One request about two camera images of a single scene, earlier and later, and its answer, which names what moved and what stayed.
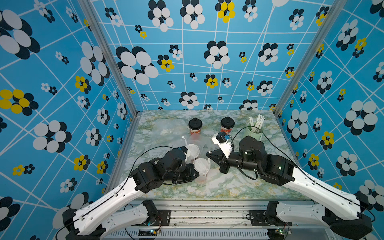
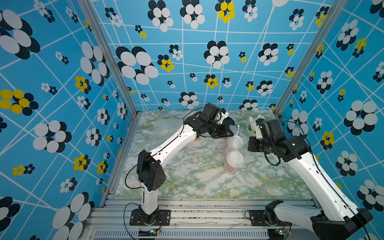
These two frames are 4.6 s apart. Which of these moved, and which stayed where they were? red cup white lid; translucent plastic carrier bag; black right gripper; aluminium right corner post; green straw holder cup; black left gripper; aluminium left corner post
Moved: red cup white lid; black right gripper; translucent plastic carrier bag; black left gripper
Stayed: aluminium left corner post; aluminium right corner post; green straw holder cup
